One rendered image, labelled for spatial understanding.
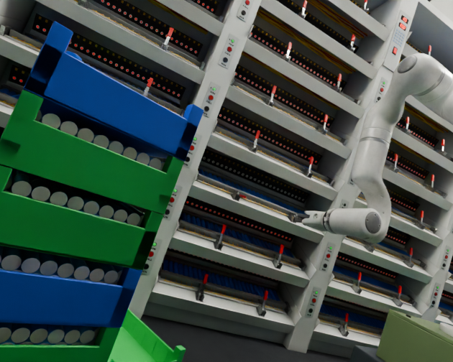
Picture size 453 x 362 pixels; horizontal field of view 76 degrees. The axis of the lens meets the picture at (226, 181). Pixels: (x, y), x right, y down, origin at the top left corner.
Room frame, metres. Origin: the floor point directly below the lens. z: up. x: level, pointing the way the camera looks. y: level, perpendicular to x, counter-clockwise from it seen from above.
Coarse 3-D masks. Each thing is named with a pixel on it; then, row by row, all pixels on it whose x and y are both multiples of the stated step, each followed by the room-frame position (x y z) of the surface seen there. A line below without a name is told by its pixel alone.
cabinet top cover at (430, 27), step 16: (368, 0) 1.34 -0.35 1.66; (384, 0) 1.31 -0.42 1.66; (416, 16) 1.33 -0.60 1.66; (432, 16) 1.30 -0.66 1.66; (416, 32) 1.43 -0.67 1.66; (432, 32) 1.39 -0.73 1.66; (448, 32) 1.36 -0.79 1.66; (432, 48) 1.49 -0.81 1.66; (448, 48) 1.45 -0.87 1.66; (448, 64) 1.56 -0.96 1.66
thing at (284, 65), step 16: (256, 32) 1.19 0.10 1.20; (256, 48) 1.04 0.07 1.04; (272, 48) 1.23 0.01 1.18; (288, 48) 1.10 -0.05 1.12; (272, 64) 1.07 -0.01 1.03; (288, 64) 1.08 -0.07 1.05; (304, 64) 1.28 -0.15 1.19; (288, 80) 1.23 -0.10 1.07; (304, 80) 1.12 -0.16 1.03; (320, 80) 1.20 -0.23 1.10; (336, 80) 1.33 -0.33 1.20; (320, 96) 1.29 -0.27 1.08; (336, 96) 1.17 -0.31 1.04; (352, 96) 1.32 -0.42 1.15; (352, 112) 1.21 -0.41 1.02
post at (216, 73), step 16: (240, 0) 0.99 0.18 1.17; (256, 0) 1.01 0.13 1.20; (224, 32) 0.99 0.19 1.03; (240, 32) 1.01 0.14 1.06; (240, 48) 1.02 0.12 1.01; (208, 80) 0.99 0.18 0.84; (224, 80) 1.01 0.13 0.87; (192, 96) 1.10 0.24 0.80; (224, 96) 1.02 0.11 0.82; (208, 128) 1.01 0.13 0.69; (192, 176) 1.02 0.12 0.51; (176, 208) 1.01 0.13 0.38; (160, 224) 1.00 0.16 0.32; (176, 224) 1.02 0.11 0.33; (160, 256) 1.02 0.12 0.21; (144, 288) 1.01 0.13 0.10; (144, 304) 1.02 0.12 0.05
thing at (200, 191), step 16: (192, 192) 1.03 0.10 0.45; (208, 192) 1.04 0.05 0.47; (224, 192) 1.10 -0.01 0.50; (272, 192) 1.30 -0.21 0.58; (224, 208) 1.08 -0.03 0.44; (240, 208) 1.09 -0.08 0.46; (256, 208) 1.11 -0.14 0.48; (272, 224) 1.15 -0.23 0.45; (288, 224) 1.16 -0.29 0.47; (320, 240) 1.23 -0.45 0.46
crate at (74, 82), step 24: (48, 48) 0.30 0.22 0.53; (48, 72) 0.30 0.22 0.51; (72, 72) 0.31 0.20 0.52; (96, 72) 0.33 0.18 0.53; (48, 96) 0.31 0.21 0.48; (72, 96) 0.32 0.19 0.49; (96, 96) 0.33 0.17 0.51; (120, 96) 0.35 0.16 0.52; (144, 96) 0.36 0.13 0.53; (72, 120) 0.41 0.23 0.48; (96, 120) 0.34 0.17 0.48; (120, 120) 0.35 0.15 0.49; (144, 120) 0.37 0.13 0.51; (168, 120) 0.38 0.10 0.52; (192, 120) 0.40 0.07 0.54; (144, 144) 0.39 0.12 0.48; (168, 144) 0.39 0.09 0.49
